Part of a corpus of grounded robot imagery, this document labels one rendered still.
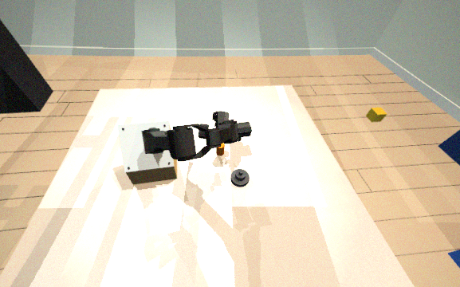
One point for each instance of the orange knob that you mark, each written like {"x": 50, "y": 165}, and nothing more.
{"x": 220, "y": 150}

